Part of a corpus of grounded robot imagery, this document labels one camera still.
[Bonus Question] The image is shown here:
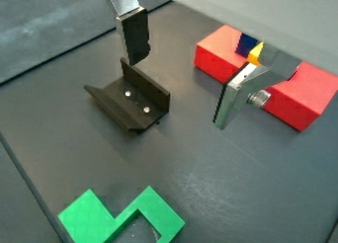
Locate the black L-shaped fixture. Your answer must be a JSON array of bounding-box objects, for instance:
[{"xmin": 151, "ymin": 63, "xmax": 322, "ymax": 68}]
[{"xmin": 84, "ymin": 58, "xmax": 169, "ymax": 133}]

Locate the dark blue peg left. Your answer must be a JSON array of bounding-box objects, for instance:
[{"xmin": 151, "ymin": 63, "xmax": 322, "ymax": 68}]
[{"xmin": 235, "ymin": 34, "xmax": 258, "ymax": 57}]

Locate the green U-shaped block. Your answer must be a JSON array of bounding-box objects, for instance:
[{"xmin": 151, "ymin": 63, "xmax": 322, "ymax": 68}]
[{"xmin": 57, "ymin": 186, "xmax": 184, "ymax": 243}]

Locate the yellow long bar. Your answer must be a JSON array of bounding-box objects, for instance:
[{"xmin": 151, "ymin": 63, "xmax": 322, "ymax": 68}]
[{"xmin": 247, "ymin": 42, "xmax": 264, "ymax": 66}]

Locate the red base board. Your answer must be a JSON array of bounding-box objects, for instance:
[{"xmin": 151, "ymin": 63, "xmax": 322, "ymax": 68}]
[{"xmin": 193, "ymin": 26, "xmax": 338, "ymax": 131}]

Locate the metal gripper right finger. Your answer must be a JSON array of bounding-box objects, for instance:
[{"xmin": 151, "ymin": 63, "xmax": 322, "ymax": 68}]
[{"xmin": 212, "ymin": 43, "xmax": 300, "ymax": 129}]

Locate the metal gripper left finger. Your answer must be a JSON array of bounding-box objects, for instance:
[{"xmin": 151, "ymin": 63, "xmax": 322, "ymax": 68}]
[{"xmin": 107, "ymin": 0, "xmax": 151, "ymax": 65}]

